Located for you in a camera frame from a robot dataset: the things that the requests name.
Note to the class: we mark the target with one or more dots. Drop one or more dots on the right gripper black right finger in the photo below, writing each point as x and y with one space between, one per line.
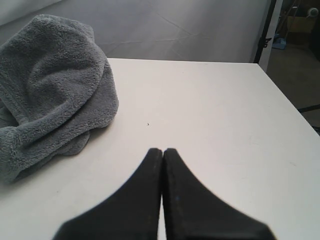
192 212

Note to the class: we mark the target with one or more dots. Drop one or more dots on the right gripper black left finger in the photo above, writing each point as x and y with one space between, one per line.
131 213

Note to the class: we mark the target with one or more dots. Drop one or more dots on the grey terry towel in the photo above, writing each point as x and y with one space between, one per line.
56 86

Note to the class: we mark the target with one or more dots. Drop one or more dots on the black backdrop stand pole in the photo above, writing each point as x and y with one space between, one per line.
264 40

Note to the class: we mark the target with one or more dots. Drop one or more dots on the blue dustpan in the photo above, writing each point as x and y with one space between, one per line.
279 43

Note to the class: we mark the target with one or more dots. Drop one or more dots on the cardboard box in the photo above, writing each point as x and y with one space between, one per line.
296 24

